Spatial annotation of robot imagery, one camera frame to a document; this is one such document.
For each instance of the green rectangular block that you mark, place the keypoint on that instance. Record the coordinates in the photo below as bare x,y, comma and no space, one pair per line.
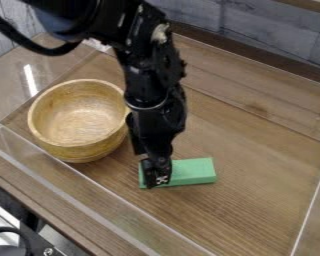
193,172

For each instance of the wooden bowl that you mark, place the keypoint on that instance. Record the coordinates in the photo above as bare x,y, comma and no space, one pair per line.
76,120

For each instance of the black metal table bracket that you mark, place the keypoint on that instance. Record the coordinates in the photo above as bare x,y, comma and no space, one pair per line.
40,245

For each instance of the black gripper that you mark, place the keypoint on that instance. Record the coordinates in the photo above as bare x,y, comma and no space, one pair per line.
154,127

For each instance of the clear acrylic tray wall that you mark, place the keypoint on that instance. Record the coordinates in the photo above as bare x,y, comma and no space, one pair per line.
254,121

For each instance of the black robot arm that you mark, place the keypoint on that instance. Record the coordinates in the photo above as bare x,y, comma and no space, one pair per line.
136,29

